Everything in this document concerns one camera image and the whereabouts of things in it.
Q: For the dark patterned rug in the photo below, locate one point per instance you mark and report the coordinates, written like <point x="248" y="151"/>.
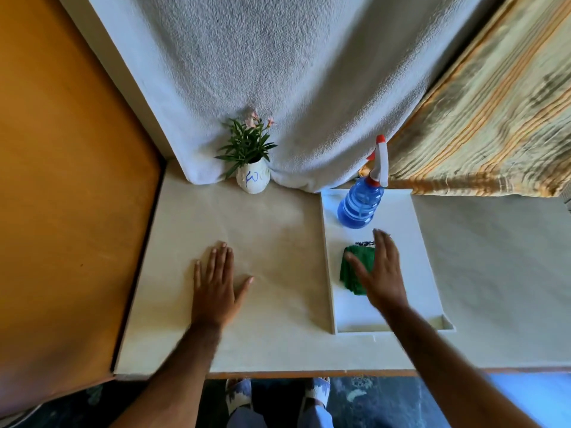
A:
<point x="379" y="403"/>

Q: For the green plant with pink flowers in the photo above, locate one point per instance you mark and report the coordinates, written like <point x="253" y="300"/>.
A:
<point x="247" y="142"/>

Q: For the person's right thumb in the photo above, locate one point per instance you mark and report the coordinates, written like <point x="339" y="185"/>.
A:
<point x="357" y="266"/>

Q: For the white vase with blue mark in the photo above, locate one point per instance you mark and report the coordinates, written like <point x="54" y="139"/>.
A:
<point x="252" y="179"/>

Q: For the person's left leg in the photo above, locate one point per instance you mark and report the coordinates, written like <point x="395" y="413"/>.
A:
<point x="245" y="418"/>

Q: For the striped yellow curtain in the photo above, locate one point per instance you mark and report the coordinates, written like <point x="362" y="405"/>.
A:
<point x="499" y="120"/>

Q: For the person's left forearm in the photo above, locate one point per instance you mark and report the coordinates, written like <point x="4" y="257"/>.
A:
<point x="178" y="378"/>

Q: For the green cloth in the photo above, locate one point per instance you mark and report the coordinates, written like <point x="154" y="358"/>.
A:
<point x="352" y="276"/>

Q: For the person's right slipper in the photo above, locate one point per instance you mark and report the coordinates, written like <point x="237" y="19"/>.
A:
<point x="316" y="392"/>

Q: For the person's left little finger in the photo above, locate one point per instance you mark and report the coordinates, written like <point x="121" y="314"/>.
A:
<point x="197" y="276"/>

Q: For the person's slipper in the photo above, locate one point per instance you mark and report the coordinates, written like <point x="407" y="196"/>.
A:
<point x="316" y="392"/>
<point x="238" y="394"/>

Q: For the person's right forearm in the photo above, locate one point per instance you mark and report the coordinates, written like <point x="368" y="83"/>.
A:
<point x="446" y="374"/>

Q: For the white tray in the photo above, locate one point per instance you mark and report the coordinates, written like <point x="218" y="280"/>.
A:
<point x="401" y="218"/>

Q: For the person's left slipper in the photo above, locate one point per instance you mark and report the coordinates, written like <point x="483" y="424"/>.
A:
<point x="238" y="394"/>

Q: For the person's right hand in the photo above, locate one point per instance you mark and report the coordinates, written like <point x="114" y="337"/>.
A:
<point x="386" y="280"/>

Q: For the person's left hand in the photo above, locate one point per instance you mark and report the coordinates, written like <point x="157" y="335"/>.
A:
<point x="214" y="298"/>

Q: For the orange wooden door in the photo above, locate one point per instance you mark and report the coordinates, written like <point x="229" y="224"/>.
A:
<point x="67" y="196"/>

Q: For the white hanging towel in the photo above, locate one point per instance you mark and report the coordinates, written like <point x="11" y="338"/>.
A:
<point x="290" y="75"/>

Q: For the blue spray bottle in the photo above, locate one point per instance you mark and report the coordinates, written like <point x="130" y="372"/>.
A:
<point x="359" y="204"/>

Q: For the person's leg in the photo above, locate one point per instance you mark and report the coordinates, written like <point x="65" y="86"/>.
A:
<point x="245" y="418"/>
<point x="314" y="418"/>

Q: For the person's right leg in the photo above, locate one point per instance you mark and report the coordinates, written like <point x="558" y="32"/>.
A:
<point x="314" y="418"/>

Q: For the person's left middle finger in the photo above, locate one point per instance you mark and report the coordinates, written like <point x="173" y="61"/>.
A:
<point x="221" y="262"/>

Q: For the person's left thumb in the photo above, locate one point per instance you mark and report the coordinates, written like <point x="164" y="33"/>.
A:
<point x="244" y="289"/>

